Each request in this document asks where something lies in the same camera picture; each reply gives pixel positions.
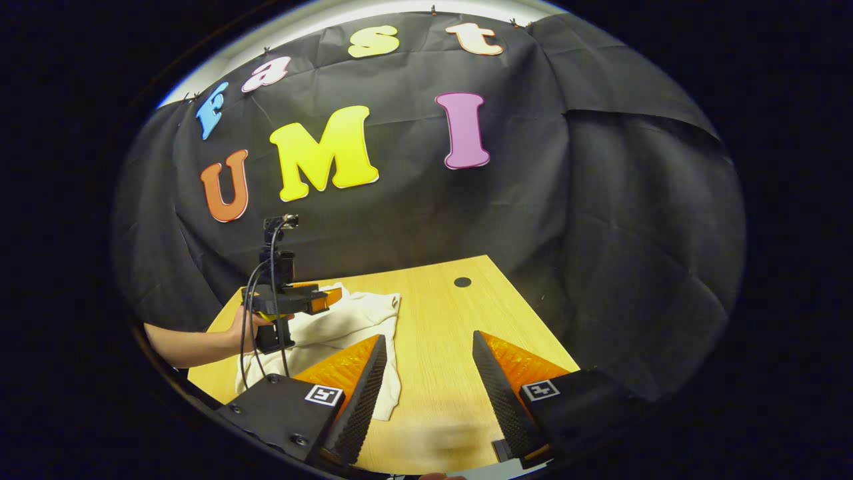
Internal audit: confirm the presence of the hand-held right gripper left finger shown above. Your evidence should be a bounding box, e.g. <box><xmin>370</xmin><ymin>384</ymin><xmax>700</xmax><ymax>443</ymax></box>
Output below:
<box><xmin>217</xmin><ymin>333</ymin><xmax>389</xmax><ymax>467</ymax></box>

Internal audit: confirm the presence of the black backdrop cloth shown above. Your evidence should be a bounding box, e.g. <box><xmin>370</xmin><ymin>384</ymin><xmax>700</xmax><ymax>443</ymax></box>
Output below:
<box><xmin>110</xmin><ymin>12</ymin><xmax>747</xmax><ymax>401</ymax></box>

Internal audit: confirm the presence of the cream white garment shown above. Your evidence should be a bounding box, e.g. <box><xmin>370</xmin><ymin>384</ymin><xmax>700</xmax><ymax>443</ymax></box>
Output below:
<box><xmin>235</xmin><ymin>283</ymin><xmax>403</xmax><ymax>422</ymax></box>

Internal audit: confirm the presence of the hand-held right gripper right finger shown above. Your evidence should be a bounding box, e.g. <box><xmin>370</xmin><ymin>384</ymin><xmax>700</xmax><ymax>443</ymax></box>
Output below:
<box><xmin>472</xmin><ymin>329</ymin><xmax>650</xmax><ymax>467</ymax></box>

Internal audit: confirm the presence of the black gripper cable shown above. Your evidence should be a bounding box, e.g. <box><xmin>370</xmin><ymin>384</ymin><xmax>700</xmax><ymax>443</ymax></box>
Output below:
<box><xmin>239</xmin><ymin>223</ymin><xmax>294</xmax><ymax>391</ymax></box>

